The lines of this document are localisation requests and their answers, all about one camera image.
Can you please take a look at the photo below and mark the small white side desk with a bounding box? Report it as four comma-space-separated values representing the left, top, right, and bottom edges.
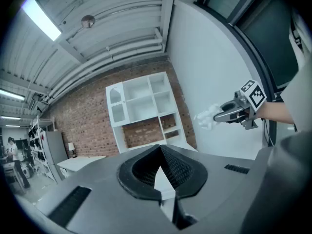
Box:
57, 155, 107, 179

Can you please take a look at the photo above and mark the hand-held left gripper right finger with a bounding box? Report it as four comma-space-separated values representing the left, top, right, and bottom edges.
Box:
160, 144, 256, 219

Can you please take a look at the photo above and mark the small table lamp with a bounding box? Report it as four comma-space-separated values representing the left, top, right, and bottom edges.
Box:
67, 142, 77, 158

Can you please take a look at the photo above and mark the grey tall cabinet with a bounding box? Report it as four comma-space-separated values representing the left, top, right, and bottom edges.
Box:
45, 130, 69, 183

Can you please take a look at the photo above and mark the person's right forearm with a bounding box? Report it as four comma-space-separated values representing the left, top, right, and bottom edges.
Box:
255, 101, 296, 125

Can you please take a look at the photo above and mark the white open shelf cabinet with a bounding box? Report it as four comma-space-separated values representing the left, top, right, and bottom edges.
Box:
105, 71, 187, 154

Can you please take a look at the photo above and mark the white metal storage rack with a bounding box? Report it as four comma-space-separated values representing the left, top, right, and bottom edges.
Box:
27, 116, 58, 183

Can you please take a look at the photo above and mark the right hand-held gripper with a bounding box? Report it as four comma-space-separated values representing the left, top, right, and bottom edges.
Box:
213, 79, 266, 131

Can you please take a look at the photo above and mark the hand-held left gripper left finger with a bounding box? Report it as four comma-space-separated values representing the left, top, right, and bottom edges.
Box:
36, 144, 175, 234

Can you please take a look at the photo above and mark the white ceiling pipe bundle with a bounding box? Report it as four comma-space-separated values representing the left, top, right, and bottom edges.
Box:
41, 27, 163, 104

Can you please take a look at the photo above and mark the round ceiling dome sensor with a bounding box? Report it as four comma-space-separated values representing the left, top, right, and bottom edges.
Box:
80, 14, 96, 29

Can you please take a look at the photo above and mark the black framed window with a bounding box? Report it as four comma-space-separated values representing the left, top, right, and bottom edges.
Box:
194, 0, 301, 102

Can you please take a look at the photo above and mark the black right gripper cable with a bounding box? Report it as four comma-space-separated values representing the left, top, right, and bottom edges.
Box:
261, 118, 274, 147

